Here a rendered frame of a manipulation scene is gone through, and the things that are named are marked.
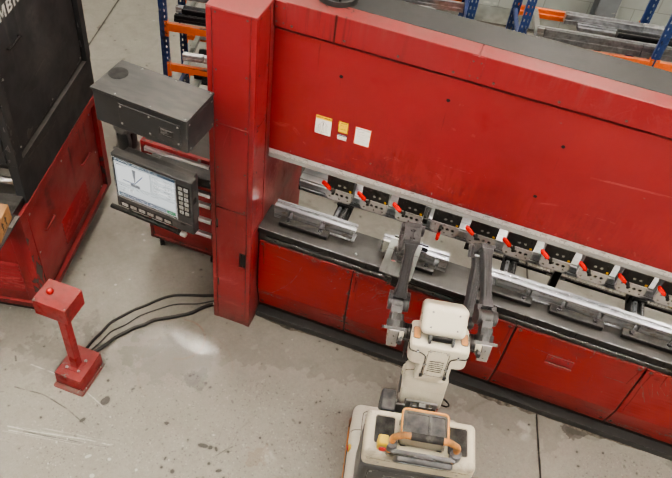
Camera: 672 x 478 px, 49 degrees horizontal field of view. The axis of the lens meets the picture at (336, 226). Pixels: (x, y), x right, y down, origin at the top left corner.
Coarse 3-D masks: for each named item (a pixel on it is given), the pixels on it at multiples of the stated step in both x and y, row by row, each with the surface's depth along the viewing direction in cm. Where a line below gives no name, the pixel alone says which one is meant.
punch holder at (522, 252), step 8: (512, 232) 381; (512, 240) 384; (520, 240) 382; (528, 240) 380; (536, 240) 379; (504, 248) 389; (520, 248) 386; (528, 248) 384; (512, 256) 391; (520, 256) 389; (528, 256) 387
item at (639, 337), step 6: (624, 330) 400; (630, 330) 400; (624, 336) 398; (630, 336) 397; (636, 336) 398; (642, 336) 398; (648, 336) 399; (642, 342) 397; (648, 342) 396; (654, 342) 396; (660, 342) 397; (666, 342) 397; (660, 348) 396; (666, 348) 394
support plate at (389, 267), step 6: (396, 240) 415; (390, 246) 411; (390, 252) 408; (420, 252) 411; (384, 258) 405; (390, 258) 405; (414, 258) 407; (384, 264) 402; (390, 264) 402; (396, 264) 403; (414, 264) 404; (384, 270) 399; (390, 270) 399; (396, 270) 400; (396, 276) 397
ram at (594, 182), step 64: (320, 64) 349; (384, 64) 337; (384, 128) 362; (448, 128) 349; (512, 128) 338; (576, 128) 327; (448, 192) 376; (512, 192) 363; (576, 192) 350; (640, 192) 338; (640, 256) 363
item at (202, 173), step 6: (156, 156) 411; (162, 156) 412; (174, 162) 409; (180, 162) 410; (186, 168) 407; (192, 168) 407; (198, 168) 408; (198, 174) 405; (204, 174) 405; (198, 180) 410; (204, 180) 411; (204, 186) 407; (210, 186) 405
